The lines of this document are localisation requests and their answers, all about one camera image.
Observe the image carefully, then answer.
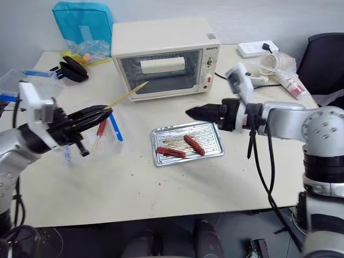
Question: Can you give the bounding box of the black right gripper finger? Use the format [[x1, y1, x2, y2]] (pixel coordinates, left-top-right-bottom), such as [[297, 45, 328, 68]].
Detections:
[[188, 111, 224, 123], [185, 103, 223, 114]]

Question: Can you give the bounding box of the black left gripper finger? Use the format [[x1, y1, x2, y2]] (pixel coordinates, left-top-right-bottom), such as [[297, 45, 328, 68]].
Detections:
[[67, 104, 113, 120], [69, 112, 112, 133]]

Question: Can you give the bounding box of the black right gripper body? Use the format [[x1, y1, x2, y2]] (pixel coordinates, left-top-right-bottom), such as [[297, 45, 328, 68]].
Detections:
[[214, 97, 242, 132]]

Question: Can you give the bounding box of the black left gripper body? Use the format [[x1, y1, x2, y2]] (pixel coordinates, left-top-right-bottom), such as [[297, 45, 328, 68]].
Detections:
[[46, 106, 91, 158]]

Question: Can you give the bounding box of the bare wooden skewer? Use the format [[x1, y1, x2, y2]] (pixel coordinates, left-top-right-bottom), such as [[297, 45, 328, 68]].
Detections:
[[104, 81, 149, 111]]

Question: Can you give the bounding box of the red sausage on skewer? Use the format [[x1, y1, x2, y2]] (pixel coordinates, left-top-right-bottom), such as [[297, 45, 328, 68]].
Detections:
[[92, 119, 108, 156]]

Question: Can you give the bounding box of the red grilled sausage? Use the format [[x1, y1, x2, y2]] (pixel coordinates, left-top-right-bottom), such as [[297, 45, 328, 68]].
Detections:
[[183, 134, 206, 156], [156, 146, 187, 160]]

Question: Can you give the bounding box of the silver ribbed metal tray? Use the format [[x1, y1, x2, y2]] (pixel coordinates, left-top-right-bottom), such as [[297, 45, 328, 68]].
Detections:
[[150, 120, 225, 168]]

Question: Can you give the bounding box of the clear plastic cup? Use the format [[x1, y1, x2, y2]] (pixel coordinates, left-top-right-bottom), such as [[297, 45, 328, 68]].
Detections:
[[259, 52, 297, 75]]

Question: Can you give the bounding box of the clear box with blue clips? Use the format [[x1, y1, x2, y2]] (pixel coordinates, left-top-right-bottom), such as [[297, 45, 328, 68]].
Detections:
[[63, 111, 125, 162], [0, 68, 66, 104]]

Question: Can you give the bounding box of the yellow thin stick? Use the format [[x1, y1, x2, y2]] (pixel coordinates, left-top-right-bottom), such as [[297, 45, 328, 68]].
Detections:
[[80, 58, 113, 68]]

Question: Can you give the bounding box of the white power strip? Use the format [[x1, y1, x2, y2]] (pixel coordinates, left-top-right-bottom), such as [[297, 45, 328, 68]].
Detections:
[[236, 40, 280, 59]]

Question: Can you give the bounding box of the clear plastic bag with tube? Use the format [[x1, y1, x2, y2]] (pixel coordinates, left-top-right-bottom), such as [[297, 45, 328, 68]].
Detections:
[[276, 69, 307, 99]]

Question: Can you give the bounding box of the cream toaster oven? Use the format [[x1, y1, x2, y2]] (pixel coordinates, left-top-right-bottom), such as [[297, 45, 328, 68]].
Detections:
[[110, 18, 221, 103]]

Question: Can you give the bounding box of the blue bag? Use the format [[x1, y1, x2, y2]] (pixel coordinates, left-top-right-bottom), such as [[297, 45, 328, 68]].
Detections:
[[52, 1, 114, 53]]

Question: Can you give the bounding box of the black office chair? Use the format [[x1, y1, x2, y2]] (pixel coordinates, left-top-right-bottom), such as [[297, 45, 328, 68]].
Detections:
[[295, 32, 344, 109]]

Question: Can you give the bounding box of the dark rounded shape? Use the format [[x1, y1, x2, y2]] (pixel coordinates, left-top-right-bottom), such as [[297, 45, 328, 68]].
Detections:
[[192, 219, 225, 258]]

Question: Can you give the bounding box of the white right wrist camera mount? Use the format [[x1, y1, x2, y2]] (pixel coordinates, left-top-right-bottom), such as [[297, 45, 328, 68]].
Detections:
[[225, 62, 255, 134]]

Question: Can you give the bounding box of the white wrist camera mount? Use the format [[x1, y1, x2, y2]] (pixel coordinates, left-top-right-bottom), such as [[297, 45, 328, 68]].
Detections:
[[18, 81, 58, 130], [225, 62, 255, 134]]

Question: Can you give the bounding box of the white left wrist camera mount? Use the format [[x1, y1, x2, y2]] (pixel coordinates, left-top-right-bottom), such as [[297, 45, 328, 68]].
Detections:
[[18, 81, 58, 130]]

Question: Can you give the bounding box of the black oven power cable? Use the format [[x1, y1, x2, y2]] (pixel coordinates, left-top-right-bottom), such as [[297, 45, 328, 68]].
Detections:
[[214, 71, 282, 89]]

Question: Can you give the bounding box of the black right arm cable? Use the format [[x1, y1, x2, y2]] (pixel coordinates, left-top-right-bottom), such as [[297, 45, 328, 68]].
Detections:
[[246, 118, 306, 252]]

